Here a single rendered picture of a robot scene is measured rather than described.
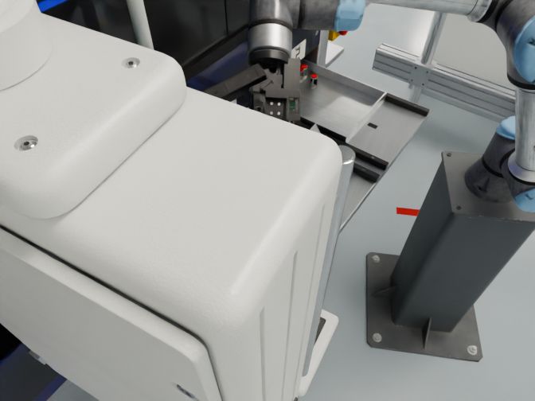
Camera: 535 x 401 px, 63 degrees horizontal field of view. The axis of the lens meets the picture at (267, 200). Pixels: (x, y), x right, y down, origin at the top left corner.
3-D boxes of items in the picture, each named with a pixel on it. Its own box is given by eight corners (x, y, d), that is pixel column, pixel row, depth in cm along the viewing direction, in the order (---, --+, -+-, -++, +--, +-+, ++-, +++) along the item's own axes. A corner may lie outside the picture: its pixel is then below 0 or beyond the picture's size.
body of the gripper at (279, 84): (300, 124, 69) (302, 52, 70) (246, 121, 68) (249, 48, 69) (293, 135, 77) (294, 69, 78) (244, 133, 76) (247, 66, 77)
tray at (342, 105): (251, 103, 139) (251, 94, 136) (296, 65, 152) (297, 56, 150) (344, 145, 126) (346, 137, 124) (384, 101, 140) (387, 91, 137)
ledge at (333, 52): (293, 55, 160) (294, 51, 158) (312, 40, 166) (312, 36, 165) (326, 68, 154) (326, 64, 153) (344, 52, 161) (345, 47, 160)
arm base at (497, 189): (512, 168, 133) (526, 144, 125) (523, 206, 124) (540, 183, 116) (461, 163, 134) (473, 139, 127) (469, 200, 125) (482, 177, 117)
